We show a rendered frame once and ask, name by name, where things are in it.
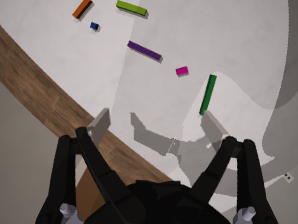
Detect lime green rod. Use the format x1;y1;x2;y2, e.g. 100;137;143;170
116;0;147;16

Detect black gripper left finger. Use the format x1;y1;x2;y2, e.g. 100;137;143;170
35;108;146;224

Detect small blue block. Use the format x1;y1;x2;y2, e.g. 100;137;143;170
90;22;99;30

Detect small magenta block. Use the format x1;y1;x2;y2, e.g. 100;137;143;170
176;67;189;75

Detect orange rod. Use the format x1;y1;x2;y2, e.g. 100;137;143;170
72;0;92;19

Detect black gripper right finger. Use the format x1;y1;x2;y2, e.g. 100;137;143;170
172;110;278;224

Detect dark purple rod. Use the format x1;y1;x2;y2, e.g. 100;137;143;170
127;41;162;61

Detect dark green rod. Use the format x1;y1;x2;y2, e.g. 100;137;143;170
199;74;217;115

